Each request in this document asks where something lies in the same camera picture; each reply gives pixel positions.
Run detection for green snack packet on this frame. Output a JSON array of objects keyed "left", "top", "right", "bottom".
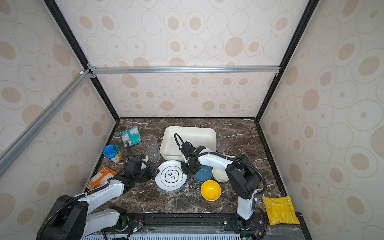
[{"left": 120, "top": 127, "right": 142, "bottom": 148}]

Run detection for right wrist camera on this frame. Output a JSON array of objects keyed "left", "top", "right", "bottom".
[{"left": 179, "top": 142, "right": 196, "bottom": 156}]

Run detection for clear plastic cup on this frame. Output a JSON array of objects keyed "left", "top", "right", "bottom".
[
  {"left": 146, "top": 145, "right": 161, "bottom": 163},
  {"left": 143, "top": 138, "right": 158, "bottom": 149}
]

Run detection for clear plastic cup rear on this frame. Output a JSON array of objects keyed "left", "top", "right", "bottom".
[{"left": 143, "top": 138, "right": 158, "bottom": 149}]

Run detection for blue lidded cup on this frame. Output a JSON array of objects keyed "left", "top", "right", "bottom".
[{"left": 103, "top": 145, "right": 123, "bottom": 163}]

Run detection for yellow bowl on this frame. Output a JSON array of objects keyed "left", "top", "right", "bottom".
[{"left": 201, "top": 180, "right": 222, "bottom": 202}]

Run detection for orange snack packet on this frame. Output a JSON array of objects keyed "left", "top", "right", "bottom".
[{"left": 86, "top": 167, "right": 117, "bottom": 191}]

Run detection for clear plastic cup front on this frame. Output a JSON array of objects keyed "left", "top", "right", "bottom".
[{"left": 146, "top": 145, "right": 161, "bottom": 163}]

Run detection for white plate green line emblem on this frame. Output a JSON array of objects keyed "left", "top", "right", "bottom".
[{"left": 155, "top": 160, "right": 189, "bottom": 193}]

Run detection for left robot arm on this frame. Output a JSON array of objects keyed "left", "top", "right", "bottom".
[{"left": 36, "top": 158, "right": 159, "bottom": 240}]

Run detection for aluminium rail left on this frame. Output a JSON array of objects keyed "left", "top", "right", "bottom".
[{"left": 1, "top": 70, "right": 91, "bottom": 175}]

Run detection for yellow snack bag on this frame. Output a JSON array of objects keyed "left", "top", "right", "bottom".
[{"left": 263, "top": 196, "right": 300, "bottom": 226}]

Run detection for blue bowl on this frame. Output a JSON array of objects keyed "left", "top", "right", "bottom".
[{"left": 194, "top": 166, "right": 213, "bottom": 183}]

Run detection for clear cup right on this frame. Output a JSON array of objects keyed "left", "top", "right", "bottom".
[{"left": 216, "top": 137, "right": 229, "bottom": 153}]

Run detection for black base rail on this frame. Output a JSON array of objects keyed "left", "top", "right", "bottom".
[{"left": 98, "top": 212, "right": 313, "bottom": 240}]

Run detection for horizontal aluminium rail back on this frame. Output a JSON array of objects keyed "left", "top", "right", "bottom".
[{"left": 90, "top": 66, "right": 280, "bottom": 74}]

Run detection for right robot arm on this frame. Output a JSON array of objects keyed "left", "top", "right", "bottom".
[{"left": 179, "top": 148, "right": 268, "bottom": 222}]

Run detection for white plastic bin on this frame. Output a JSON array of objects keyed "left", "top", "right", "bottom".
[{"left": 159, "top": 125, "right": 217, "bottom": 162}]

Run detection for cream white bowl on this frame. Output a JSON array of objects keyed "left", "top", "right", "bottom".
[{"left": 212, "top": 168, "right": 229, "bottom": 183}]

